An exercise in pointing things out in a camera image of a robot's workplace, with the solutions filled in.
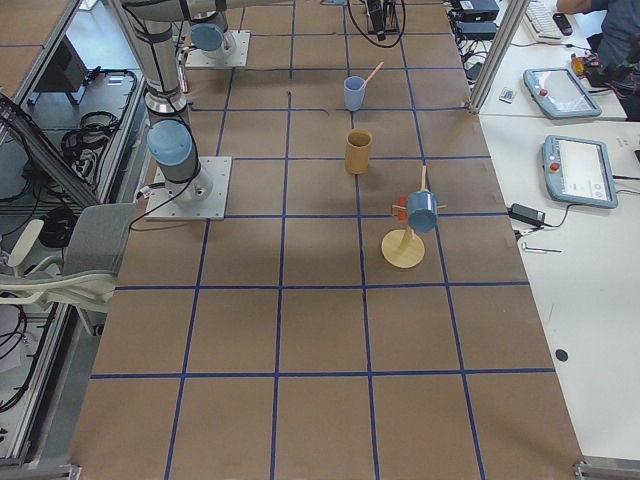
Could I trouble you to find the wooden mug tree stand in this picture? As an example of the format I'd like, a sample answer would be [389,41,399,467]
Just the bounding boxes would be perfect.
[381,165,429,269]

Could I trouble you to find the aluminium frame post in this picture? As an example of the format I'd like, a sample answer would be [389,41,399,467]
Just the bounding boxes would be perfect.
[468,0,529,114]

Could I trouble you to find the blue mug on stand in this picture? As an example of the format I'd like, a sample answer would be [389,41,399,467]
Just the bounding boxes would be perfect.
[406,190,438,233]

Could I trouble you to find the teach pendant far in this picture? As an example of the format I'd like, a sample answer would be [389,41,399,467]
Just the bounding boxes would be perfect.
[523,68,601,119]

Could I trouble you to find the pink chopstick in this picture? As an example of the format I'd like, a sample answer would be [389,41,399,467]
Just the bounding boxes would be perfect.
[360,61,385,90]

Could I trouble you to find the teach pendant near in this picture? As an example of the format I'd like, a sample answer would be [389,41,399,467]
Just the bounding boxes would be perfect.
[541,135,618,209]

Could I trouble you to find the bamboo cylinder holder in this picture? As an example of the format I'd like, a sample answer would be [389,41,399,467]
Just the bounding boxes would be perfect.
[345,129,373,175]

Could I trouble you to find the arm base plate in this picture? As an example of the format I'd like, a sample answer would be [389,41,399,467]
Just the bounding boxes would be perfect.
[145,156,232,221]
[186,25,251,69]

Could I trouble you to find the small remote control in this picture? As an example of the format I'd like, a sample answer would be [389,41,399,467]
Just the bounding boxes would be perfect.
[499,87,516,104]

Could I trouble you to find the teach pendant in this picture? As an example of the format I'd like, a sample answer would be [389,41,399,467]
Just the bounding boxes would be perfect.
[523,68,601,119]
[541,135,618,209]

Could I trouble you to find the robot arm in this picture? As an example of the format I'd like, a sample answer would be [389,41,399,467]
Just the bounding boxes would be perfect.
[114,0,268,205]

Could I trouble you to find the light blue plastic cup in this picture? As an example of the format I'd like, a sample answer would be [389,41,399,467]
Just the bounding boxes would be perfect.
[343,76,365,112]

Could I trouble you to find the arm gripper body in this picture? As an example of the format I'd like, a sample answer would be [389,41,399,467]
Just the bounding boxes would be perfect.
[367,0,385,34]

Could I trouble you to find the black power adapter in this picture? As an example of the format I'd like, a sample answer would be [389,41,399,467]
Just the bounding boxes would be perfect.
[508,203,546,227]

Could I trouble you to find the grey office chair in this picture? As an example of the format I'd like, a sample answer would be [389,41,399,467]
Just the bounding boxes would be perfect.
[1,203,136,335]

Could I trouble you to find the orange mug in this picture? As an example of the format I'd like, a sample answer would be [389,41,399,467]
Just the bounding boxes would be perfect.
[391,196,408,223]

